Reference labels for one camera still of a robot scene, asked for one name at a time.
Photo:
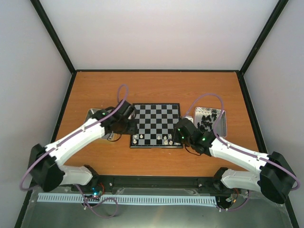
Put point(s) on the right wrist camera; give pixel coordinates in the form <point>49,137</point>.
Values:
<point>190,118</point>

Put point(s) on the clear tray of black pieces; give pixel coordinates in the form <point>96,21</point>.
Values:
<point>205,118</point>

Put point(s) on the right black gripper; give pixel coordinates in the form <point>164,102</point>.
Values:
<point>175,136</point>

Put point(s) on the light blue cable duct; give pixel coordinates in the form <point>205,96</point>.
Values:
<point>141,200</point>

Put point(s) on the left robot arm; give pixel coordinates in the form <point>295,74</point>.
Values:
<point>47,163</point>

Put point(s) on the green lit circuit board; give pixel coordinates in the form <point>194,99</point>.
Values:
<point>98,190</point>

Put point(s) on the black and white chessboard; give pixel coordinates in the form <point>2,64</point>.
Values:
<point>153,120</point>

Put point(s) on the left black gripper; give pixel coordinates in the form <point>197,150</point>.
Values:
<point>132,129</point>

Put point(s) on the black aluminium frame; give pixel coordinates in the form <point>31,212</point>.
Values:
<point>281,4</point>

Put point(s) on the tan tray of white pieces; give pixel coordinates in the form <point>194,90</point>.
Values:
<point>110,136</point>

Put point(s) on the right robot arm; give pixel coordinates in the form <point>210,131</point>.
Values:
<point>269,174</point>

